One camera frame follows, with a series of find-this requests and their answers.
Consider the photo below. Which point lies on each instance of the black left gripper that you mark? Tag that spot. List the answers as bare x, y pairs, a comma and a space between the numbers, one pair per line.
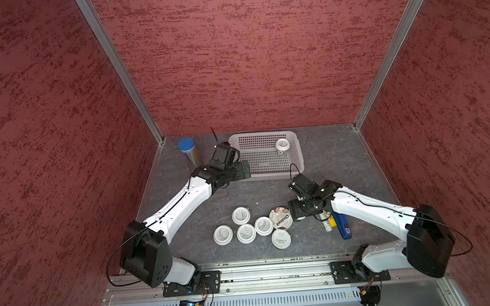
239, 175

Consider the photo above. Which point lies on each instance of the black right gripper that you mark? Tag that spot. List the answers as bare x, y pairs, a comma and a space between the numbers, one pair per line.
296, 211

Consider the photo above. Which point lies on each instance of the brown chocolate yogurt cup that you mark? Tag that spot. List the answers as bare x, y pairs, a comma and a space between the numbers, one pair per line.
281, 218

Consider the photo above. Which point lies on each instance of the white yogurt cup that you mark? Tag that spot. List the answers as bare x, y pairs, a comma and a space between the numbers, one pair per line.
263, 226
281, 239
241, 215
282, 146
223, 235
246, 233

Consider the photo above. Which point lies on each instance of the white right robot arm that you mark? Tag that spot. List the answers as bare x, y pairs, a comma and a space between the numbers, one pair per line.
423, 241

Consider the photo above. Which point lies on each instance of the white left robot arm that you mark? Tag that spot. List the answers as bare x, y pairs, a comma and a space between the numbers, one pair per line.
145, 249

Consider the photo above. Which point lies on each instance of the white perforated plastic basket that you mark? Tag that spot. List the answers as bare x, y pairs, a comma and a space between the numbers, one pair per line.
265, 163

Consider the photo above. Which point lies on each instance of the white yogurt cup front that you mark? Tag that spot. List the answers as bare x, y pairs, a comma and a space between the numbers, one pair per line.
281, 239

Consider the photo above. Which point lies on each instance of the white glue stick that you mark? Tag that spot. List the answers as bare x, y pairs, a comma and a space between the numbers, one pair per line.
327, 226

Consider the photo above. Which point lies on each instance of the yellow glue stick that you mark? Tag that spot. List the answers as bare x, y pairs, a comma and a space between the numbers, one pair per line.
331, 221

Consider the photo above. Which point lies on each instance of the blue-lidded clear tube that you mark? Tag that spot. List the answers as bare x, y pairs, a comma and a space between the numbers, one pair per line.
188, 148

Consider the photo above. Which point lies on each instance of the right black connector board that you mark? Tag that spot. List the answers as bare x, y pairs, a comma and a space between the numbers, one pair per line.
370, 296

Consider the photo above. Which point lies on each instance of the left green circuit board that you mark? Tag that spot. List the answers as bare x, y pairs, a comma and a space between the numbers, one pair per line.
192, 303

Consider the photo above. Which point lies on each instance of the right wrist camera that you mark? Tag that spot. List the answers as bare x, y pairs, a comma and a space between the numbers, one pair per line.
302, 186

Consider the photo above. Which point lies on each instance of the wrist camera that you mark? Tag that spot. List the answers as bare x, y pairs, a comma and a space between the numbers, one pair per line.
224, 156
302, 186

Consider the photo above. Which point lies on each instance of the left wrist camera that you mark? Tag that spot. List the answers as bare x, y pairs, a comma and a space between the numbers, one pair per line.
224, 156

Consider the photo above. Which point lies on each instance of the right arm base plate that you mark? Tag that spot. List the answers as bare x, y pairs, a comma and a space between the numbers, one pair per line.
345, 273

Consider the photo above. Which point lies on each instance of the aluminium front rail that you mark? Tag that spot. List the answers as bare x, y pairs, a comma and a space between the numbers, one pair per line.
264, 276

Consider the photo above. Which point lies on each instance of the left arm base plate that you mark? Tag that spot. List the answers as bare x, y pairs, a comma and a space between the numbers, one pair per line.
203, 283

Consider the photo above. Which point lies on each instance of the left aluminium corner post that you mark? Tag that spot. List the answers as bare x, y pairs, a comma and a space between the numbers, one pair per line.
90, 14

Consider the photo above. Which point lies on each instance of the aluminium corner post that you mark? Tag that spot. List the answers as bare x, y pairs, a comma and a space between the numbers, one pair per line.
90, 14
405, 23

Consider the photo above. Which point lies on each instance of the right aluminium corner post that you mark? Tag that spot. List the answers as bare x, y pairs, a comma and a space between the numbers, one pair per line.
405, 23

